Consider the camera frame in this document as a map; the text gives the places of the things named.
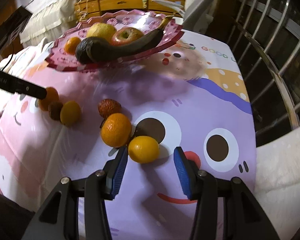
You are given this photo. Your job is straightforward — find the cartoon printed cloth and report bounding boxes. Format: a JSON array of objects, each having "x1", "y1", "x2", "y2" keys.
[{"x1": 0, "y1": 31, "x2": 256, "y2": 239}]

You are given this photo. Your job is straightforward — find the red yellow apple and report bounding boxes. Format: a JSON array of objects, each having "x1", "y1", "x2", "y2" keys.
[{"x1": 111, "y1": 27, "x2": 144, "y2": 46}]

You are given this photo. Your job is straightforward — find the yellow pear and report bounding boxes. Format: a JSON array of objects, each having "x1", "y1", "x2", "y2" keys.
[{"x1": 86, "y1": 23, "x2": 117, "y2": 42}]

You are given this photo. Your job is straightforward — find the grey office chair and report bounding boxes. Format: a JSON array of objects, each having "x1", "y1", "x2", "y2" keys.
[{"x1": 152, "y1": 0, "x2": 217, "y2": 33}]

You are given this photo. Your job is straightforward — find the dark avocado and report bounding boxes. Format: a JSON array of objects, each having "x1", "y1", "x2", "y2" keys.
[{"x1": 75, "y1": 37, "x2": 108, "y2": 64}]

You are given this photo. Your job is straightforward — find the metal window railing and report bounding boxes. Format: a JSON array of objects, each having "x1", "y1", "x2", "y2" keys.
[{"x1": 228, "y1": 0, "x2": 300, "y2": 136}]

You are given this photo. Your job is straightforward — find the small yellow kumquat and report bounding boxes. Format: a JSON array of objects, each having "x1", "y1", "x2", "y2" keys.
[{"x1": 60, "y1": 101, "x2": 82, "y2": 127}]

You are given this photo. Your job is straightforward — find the small orange mandarin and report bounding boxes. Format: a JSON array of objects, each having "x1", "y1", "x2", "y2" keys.
[{"x1": 64, "y1": 37, "x2": 81, "y2": 55}]

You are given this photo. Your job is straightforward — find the dark overripe banana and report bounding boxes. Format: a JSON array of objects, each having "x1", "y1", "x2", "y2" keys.
[{"x1": 86, "y1": 15, "x2": 176, "y2": 63}]

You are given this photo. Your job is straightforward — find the white bed sheet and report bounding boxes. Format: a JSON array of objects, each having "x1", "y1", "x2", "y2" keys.
[{"x1": 255, "y1": 127, "x2": 300, "y2": 239}]

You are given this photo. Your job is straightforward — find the brown lychee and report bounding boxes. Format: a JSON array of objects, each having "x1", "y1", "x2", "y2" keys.
[{"x1": 48, "y1": 101, "x2": 63, "y2": 121}]

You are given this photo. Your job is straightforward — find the white lace curtain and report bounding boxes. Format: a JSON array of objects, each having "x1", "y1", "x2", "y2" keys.
[{"x1": 19, "y1": 0, "x2": 79, "y2": 48}]

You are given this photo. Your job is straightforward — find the large orange mandarin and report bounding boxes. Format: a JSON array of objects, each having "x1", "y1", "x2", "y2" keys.
[{"x1": 38, "y1": 87, "x2": 59, "y2": 111}]

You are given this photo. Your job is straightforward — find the black cable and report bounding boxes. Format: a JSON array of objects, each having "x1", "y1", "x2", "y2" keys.
[{"x1": 0, "y1": 42, "x2": 16, "y2": 72}]

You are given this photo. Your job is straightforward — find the pink glass fruit plate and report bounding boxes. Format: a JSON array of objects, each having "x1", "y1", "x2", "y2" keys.
[{"x1": 45, "y1": 10, "x2": 184, "y2": 72}]

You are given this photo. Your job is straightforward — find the small orange kumquat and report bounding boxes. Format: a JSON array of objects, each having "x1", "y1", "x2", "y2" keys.
[{"x1": 128, "y1": 135, "x2": 160, "y2": 164}]

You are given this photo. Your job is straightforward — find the wooden desk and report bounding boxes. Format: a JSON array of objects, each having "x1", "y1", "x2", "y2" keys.
[{"x1": 74, "y1": 0, "x2": 185, "y2": 21}]

